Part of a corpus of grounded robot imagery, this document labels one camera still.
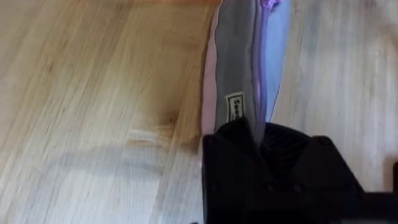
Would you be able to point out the grey pink blue zip bag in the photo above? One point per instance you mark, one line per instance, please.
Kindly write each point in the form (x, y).
(239, 62)

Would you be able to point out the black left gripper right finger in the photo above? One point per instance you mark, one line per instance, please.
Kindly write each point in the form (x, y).
(298, 168)

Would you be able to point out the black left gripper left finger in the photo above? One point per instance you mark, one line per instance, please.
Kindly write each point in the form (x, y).
(230, 165)

